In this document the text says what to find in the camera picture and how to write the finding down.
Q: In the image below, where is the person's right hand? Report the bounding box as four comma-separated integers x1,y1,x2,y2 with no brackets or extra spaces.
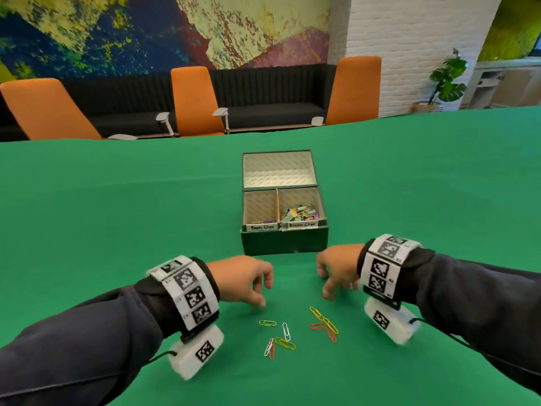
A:
316,244,365,301

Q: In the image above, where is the person's left hand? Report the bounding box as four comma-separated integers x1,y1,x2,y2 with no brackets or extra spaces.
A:
206,255,274,308

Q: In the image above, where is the dark green divided box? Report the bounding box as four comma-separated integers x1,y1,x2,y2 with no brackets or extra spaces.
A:
241,149,329,257

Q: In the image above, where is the heap of sorted binder clips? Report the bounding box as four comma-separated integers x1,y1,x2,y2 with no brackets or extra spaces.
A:
280,205,320,223

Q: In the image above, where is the pile of coloured paper clips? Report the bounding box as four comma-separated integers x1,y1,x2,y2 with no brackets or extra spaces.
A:
258,291,340,361

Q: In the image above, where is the person's right forearm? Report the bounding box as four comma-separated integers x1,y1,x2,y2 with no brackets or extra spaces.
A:
357,239,541,396

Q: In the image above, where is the person's left forearm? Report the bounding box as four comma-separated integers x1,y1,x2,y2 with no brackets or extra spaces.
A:
0,257,220,406

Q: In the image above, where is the right wrist marker band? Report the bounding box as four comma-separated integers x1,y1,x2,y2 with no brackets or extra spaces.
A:
359,233,423,311

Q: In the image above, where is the wrist marker band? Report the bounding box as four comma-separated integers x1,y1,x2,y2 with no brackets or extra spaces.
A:
359,233,423,311
147,255,220,343

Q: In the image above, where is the left wrist marker band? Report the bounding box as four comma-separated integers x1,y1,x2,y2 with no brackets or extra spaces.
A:
147,255,220,343

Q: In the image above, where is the green table cloth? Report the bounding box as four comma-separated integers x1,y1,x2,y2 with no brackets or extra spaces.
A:
0,106,541,406

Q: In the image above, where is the orange chair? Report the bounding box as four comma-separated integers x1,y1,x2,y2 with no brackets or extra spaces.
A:
155,66,230,138
0,78,138,142
311,56,383,126

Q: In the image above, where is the black bench sofa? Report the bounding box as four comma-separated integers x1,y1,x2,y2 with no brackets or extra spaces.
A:
0,63,337,142

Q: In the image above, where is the potted green plant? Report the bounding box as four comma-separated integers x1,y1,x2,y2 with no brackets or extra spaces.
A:
412,48,469,114

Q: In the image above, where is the white shelf unit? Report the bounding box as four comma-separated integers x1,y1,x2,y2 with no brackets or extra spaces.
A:
460,58,541,109

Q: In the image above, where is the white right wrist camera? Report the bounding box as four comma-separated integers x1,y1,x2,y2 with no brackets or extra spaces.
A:
364,296,422,346

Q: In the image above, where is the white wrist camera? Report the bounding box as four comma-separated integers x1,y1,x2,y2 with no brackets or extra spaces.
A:
364,296,422,346
167,325,225,381

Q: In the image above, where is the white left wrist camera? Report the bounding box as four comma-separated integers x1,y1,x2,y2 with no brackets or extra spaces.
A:
167,325,225,381

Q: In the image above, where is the black right camera cable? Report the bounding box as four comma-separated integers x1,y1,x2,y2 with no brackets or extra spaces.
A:
410,317,541,377

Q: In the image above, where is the black camera cable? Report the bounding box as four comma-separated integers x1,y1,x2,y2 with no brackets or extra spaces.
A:
148,350,178,365
410,317,541,377

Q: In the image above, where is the black left camera cable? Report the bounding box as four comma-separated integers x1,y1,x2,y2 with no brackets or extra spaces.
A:
148,350,178,365

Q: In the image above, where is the colourful wall mural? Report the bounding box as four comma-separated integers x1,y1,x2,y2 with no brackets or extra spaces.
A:
0,0,332,83

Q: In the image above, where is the green yellow wall painting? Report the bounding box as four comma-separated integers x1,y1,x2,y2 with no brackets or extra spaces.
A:
477,0,541,62

